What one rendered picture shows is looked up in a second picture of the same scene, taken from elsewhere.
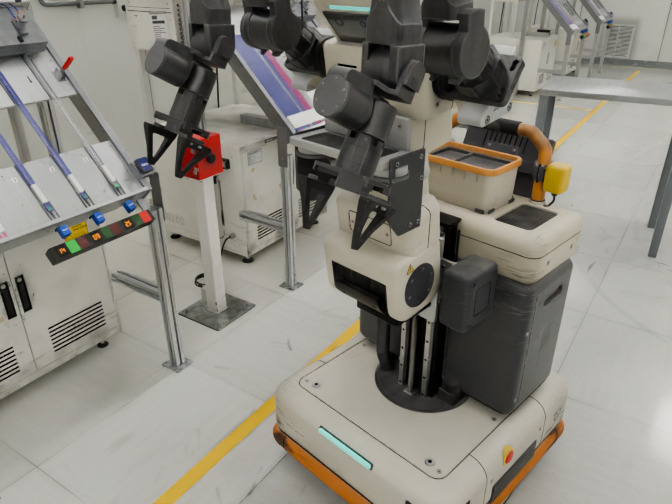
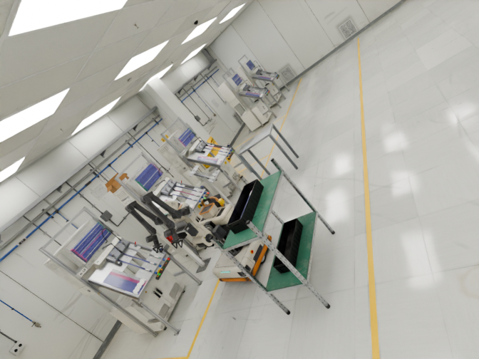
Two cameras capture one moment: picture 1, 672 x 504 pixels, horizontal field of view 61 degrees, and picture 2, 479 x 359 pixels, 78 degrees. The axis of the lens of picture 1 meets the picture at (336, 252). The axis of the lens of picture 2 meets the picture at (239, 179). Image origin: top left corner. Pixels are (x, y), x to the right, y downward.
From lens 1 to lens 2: 2.44 m
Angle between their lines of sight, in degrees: 10
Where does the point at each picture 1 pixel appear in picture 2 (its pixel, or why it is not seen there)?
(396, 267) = (201, 239)
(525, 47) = (253, 111)
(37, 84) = (133, 251)
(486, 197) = (212, 214)
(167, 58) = (148, 239)
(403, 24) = (167, 221)
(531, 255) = (222, 219)
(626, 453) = not seen: hidden behind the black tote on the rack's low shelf
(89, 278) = (169, 279)
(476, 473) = (245, 258)
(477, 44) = (178, 213)
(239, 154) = not seen: hidden behind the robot
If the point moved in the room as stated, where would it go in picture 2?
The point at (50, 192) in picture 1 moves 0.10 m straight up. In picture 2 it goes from (149, 268) to (143, 263)
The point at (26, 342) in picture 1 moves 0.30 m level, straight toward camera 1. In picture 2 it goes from (166, 300) to (174, 305)
